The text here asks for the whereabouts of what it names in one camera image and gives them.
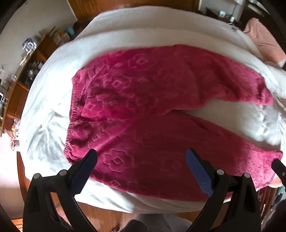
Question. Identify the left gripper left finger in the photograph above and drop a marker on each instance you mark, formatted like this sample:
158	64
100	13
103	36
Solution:
50	203

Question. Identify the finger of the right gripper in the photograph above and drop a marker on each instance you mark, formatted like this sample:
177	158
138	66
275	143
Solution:
279	169

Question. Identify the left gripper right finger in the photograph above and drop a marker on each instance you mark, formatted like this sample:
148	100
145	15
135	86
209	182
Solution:
243	211

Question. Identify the magenta fleece pants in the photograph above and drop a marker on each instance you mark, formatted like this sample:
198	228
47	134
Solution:
130	106

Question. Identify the white bed blanket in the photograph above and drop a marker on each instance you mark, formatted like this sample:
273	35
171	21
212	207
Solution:
46	115

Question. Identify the grey trousers leg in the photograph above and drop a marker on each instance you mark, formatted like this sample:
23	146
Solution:
156	222

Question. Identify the pink pillow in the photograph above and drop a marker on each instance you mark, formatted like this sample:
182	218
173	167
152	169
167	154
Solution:
265	42

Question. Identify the wooden side cabinet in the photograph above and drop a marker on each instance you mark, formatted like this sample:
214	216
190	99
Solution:
26	73

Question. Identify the teal cup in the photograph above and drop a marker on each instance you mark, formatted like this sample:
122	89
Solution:
70	31

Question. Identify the wooden bed frame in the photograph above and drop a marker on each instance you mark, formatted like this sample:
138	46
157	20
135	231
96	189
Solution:
50	204

